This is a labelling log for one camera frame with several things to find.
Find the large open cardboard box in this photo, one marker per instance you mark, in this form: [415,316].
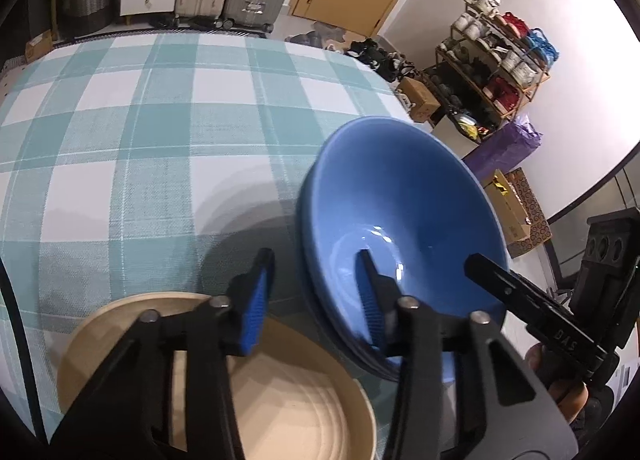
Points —
[510,212]

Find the purple bag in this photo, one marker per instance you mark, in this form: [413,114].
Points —
[505,149]

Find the small cardboard box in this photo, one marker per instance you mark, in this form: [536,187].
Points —
[421,103]

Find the person's right hand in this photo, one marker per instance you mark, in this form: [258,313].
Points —
[570,395]

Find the white trash bin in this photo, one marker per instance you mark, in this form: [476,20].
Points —
[449,133]

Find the wooden shoe rack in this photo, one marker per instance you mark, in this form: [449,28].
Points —
[489,67]

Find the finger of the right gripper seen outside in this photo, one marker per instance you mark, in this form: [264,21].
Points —
[518,294]

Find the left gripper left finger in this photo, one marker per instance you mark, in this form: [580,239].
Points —
[249,294]

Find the teal plaid tablecloth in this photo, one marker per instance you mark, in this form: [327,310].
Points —
[161,162]

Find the large blue bowl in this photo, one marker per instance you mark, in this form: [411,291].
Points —
[387,186]

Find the beige plate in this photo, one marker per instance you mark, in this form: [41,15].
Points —
[292,399]

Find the striped laundry basket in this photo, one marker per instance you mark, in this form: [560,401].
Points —
[83,17]

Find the medium blue bowl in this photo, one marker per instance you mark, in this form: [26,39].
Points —
[315,289]

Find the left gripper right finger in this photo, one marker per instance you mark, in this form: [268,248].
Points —
[378,296]

